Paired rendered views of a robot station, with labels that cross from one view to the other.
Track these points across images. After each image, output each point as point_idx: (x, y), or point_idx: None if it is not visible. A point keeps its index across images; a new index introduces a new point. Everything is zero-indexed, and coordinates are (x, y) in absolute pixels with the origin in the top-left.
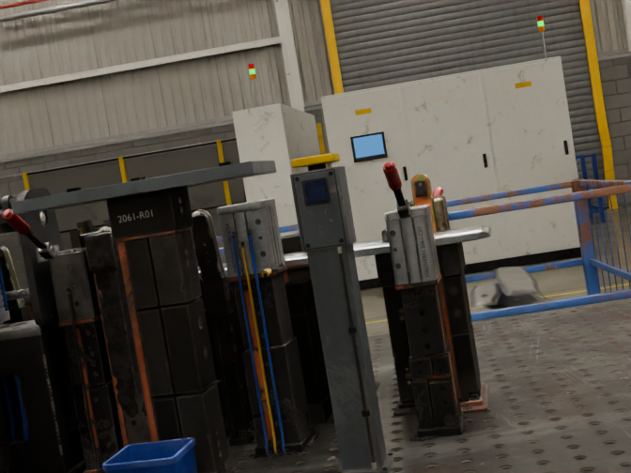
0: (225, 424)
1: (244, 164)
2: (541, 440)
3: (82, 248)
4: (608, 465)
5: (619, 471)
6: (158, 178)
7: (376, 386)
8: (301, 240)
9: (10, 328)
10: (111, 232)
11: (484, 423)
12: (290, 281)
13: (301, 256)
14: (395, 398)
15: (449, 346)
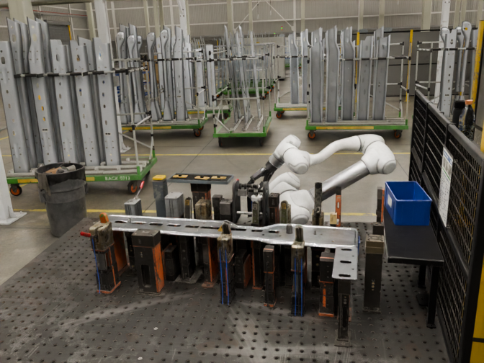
0: (195, 276)
1: (176, 173)
2: (125, 247)
3: (223, 198)
4: (124, 238)
5: (124, 235)
6: (196, 173)
7: (135, 289)
8: (168, 193)
9: (251, 218)
10: (214, 194)
11: (128, 257)
12: (161, 235)
13: (160, 217)
14: (136, 279)
15: None
